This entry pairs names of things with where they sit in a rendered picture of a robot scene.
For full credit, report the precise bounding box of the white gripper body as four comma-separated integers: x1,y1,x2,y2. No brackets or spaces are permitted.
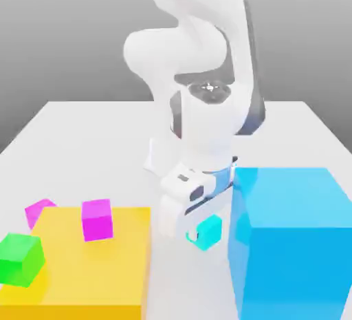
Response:
159,187,234,240

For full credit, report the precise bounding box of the small cyan cube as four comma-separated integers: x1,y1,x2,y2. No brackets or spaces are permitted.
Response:
185,213,223,252

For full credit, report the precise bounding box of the small magenta cube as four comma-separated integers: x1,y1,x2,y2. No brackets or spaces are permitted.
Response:
24,198,58,231
81,198,114,243

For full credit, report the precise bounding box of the small green cube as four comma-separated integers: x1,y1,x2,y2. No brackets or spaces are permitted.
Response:
0,232,47,288

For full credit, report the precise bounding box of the large orange box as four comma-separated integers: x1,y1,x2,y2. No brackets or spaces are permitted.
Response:
0,206,153,320

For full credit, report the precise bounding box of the large blue box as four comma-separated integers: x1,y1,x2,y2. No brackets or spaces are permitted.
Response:
227,167,352,320

